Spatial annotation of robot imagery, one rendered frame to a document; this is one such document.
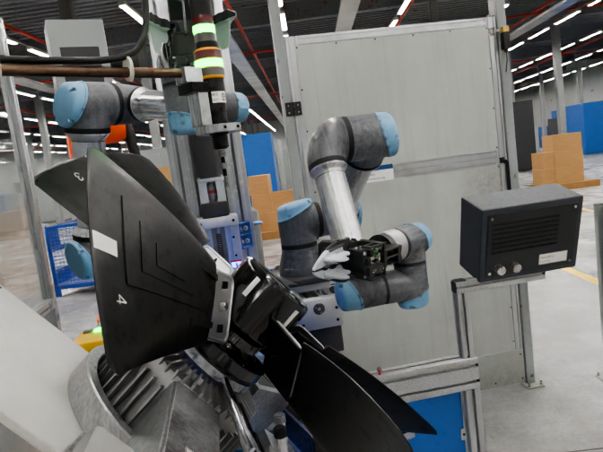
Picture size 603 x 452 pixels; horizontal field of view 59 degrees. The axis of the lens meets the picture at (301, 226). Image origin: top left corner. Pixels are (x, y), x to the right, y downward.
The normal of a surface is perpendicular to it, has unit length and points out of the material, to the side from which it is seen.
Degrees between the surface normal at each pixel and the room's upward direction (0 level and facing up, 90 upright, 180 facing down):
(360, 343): 90
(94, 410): 59
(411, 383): 90
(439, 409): 90
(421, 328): 89
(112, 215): 74
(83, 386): 50
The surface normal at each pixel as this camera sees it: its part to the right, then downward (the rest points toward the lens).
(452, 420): 0.15, 0.10
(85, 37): 0.45, 0.05
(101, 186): 0.87, -0.43
